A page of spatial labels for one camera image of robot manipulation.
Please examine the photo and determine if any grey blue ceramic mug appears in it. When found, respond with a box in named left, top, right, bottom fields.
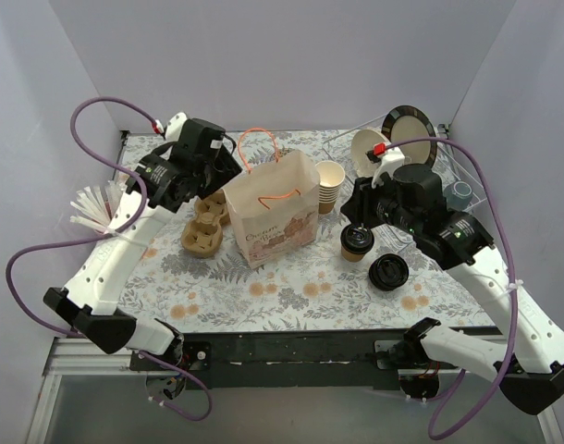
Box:
left=443, top=180, right=473, bottom=211

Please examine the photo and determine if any brown paper coffee cup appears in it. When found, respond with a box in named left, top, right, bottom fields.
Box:
left=341, top=246, right=370, bottom=263

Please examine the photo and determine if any stack of cardboard cup carriers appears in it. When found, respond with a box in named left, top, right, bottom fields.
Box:
left=180, top=190, right=230, bottom=258

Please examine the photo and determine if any floral patterned table mat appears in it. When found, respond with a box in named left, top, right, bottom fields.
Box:
left=80, top=130, right=503, bottom=333

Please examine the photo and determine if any stack of paper cups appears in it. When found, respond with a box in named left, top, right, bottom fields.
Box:
left=315, top=160, right=346, bottom=215

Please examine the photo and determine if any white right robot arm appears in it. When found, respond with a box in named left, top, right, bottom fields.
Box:
left=340, top=164, right=564, bottom=415

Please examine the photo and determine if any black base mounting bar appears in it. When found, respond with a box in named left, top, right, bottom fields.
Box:
left=129, top=330, right=463, bottom=392

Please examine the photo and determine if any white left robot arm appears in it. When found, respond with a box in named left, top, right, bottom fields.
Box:
left=43, top=114, right=241, bottom=370

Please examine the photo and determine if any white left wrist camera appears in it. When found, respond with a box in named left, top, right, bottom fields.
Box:
left=153, top=112, right=188, bottom=142

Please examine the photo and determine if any stack of black lids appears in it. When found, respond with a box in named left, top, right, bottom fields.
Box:
left=368, top=253, right=410, bottom=291

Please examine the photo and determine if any white wire dish rack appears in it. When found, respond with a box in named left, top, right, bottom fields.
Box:
left=322, top=111, right=487, bottom=214

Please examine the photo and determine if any dark rimmed ceramic plate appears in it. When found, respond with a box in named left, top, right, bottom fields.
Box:
left=381, top=105, right=437, bottom=167

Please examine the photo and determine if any beige paper takeout bag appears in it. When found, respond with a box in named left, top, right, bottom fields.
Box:
left=223, top=128, right=320, bottom=269

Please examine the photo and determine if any cream ceramic plate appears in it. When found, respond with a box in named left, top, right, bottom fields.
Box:
left=350, top=128, right=390, bottom=178

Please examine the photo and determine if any black plastic cup lid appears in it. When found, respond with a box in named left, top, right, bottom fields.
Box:
left=340, top=224, right=374, bottom=255

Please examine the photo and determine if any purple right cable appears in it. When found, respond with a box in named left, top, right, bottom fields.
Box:
left=383, top=136, right=519, bottom=440

